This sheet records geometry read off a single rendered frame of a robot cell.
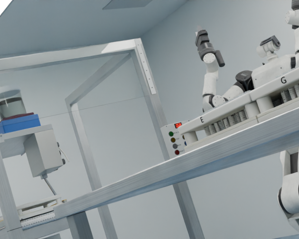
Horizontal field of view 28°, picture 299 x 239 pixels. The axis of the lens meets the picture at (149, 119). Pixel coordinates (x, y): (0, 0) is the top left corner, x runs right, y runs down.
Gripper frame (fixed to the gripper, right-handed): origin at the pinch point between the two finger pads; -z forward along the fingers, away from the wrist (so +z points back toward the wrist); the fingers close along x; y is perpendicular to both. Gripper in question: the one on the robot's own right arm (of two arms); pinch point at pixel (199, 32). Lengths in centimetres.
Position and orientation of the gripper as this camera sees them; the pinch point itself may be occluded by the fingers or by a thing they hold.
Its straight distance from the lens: 343.2
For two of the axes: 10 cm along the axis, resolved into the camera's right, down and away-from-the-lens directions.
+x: 1.2, -5.6, -8.2
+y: -9.6, 1.4, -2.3
